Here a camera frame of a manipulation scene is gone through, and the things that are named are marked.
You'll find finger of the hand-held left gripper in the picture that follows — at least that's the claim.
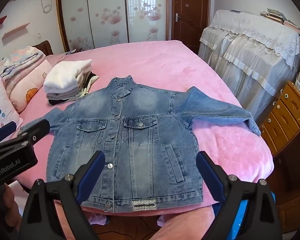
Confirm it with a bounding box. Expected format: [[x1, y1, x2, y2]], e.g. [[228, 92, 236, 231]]
[[0, 121, 17, 144], [17, 119, 51, 146]]

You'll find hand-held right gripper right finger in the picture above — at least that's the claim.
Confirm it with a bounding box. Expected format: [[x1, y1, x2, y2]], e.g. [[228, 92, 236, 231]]
[[196, 151, 283, 240]]

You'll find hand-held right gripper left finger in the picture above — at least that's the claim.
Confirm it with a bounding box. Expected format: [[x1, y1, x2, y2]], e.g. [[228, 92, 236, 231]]
[[19, 151, 106, 240]]

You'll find blue denim jacket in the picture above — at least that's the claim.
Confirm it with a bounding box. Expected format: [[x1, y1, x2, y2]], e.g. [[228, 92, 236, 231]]
[[41, 75, 262, 213]]

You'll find person's left hand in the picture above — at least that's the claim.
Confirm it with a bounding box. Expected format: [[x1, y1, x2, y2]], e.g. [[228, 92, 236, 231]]
[[0, 183, 23, 230]]

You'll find pink pillow with blue print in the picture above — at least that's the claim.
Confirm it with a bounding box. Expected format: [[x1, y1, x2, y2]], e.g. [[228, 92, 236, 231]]
[[0, 79, 24, 135]]

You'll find grey folded garment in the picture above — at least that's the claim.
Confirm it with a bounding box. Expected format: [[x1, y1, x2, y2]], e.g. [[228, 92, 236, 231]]
[[46, 87, 84, 100]]

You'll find pink pillow with orange print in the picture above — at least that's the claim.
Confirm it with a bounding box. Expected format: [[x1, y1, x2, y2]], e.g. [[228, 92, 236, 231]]
[[5, 60, 53, 113]]

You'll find white folded sweater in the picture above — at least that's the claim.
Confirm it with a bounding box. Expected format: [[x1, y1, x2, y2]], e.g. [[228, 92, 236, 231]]
[[44, 59, 93, 94]]

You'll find cream and black folded garment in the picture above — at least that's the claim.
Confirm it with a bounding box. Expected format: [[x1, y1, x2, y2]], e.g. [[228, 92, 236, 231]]
[[75, 71, 99, 98]]

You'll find floral folded quilt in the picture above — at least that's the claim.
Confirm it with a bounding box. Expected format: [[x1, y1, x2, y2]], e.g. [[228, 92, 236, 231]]
[[0, 45, 46, 85]]

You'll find wooden headboard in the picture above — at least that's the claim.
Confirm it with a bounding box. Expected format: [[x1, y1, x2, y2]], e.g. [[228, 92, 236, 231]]
[[32, 40, 54, 57]]

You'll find wooden dresser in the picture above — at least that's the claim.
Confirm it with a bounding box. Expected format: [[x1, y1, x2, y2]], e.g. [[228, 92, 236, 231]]
[[259, 80, 300, 233]]

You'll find pink bed blanket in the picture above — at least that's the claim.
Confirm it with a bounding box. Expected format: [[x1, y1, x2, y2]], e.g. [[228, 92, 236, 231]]
[[14, 39, 274, 240]]

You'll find white lace furniture cover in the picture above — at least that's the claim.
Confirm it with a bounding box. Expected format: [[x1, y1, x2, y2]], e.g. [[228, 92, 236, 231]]
[[197, 9, 300, 110]]

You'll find floral sliding door wardrobe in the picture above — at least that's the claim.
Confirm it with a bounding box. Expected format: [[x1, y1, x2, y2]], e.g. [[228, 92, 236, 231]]
[[55, 0, 174, 53]]

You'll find brown wooden door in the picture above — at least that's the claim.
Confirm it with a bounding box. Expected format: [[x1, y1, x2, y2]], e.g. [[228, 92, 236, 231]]
[[171, 0, 212, 53]]

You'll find stack of books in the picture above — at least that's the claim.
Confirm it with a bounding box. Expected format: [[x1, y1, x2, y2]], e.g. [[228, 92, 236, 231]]
[[259, 8, 300, 34]]

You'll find pink wall shelf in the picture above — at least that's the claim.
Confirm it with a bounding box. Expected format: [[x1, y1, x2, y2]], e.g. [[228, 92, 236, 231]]
[[1, 23, 30, 40]]

